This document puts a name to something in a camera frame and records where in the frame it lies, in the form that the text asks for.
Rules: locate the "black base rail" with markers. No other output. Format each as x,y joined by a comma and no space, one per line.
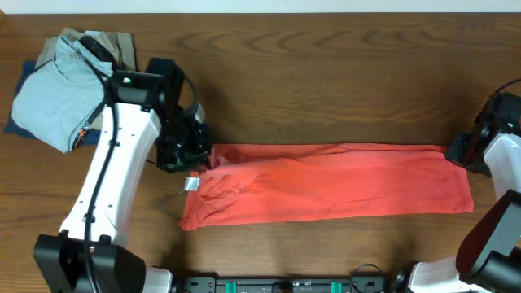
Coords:
367,278

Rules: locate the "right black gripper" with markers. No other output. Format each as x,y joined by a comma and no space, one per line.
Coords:
460,150

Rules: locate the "red soccer t-shirt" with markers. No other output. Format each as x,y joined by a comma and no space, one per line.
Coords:
252,183

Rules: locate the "folded black jacket orange trim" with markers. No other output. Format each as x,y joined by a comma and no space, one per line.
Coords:
91,129

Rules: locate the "folded khaki garment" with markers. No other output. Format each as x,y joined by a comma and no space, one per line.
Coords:
121,45

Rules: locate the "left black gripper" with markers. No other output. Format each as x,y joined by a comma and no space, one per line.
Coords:
189,155

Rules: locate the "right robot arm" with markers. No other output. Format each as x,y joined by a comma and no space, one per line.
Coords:
488,260

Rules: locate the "folded light grey shirt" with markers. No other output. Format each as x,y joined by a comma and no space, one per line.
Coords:
57,99

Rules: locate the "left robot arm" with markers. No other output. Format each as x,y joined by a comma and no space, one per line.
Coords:
88,254

